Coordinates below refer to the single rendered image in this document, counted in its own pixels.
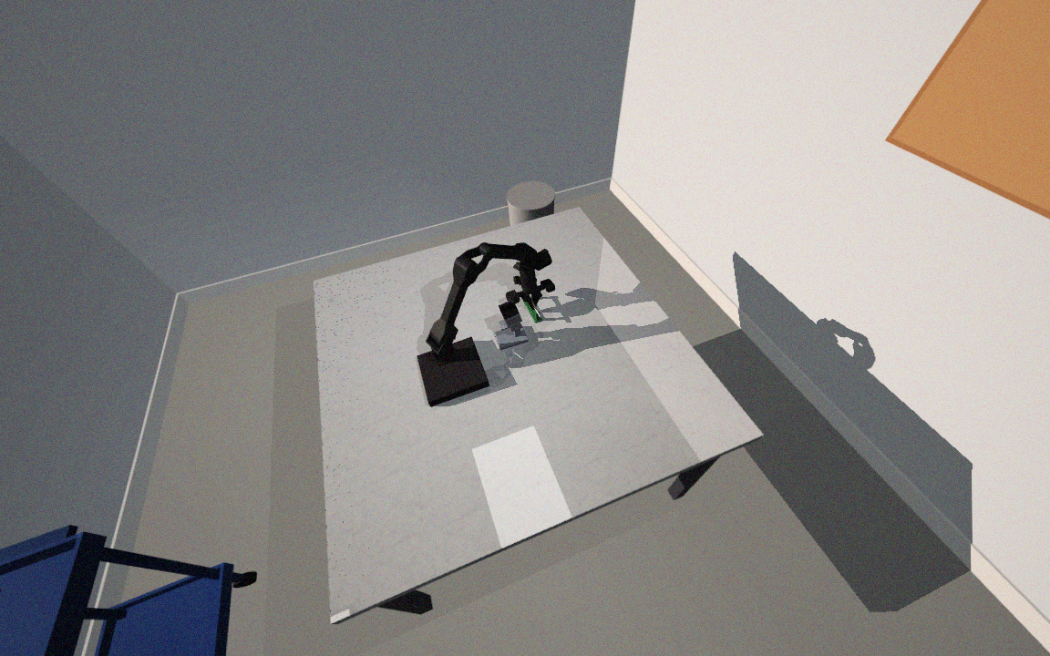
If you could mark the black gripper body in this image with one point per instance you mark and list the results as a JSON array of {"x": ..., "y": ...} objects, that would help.
[{"x": 530, "y": 286}]

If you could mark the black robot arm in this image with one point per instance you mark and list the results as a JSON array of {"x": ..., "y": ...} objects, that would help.
[{"x": 465, "y": 272}]

